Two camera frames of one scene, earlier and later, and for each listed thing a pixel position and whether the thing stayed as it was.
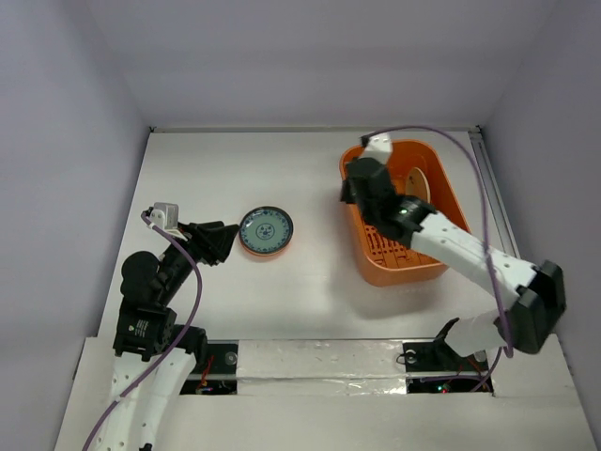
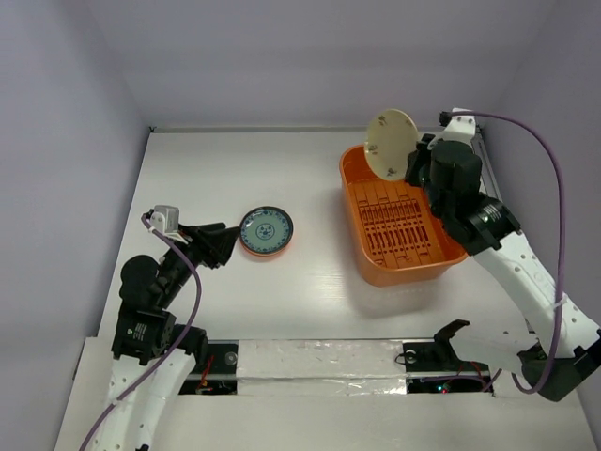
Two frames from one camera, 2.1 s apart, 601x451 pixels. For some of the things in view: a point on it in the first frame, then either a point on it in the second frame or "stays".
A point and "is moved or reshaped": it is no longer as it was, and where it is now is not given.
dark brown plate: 266,230 stays
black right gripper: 359,183 -> 418,165
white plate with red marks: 417,184 is moved or reshaped
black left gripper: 210,239 stays
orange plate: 263,254 stays
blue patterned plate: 266,229 stays
